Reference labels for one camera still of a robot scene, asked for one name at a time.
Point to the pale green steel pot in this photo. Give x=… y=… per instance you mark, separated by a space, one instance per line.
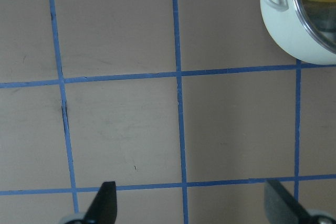
x=284 y=26

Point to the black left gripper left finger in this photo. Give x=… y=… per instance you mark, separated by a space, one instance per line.
x=103 y=208

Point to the glass pot lid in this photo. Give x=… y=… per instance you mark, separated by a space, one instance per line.
x=319 y=21

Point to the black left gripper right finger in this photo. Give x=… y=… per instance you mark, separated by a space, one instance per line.
x=281 y=207

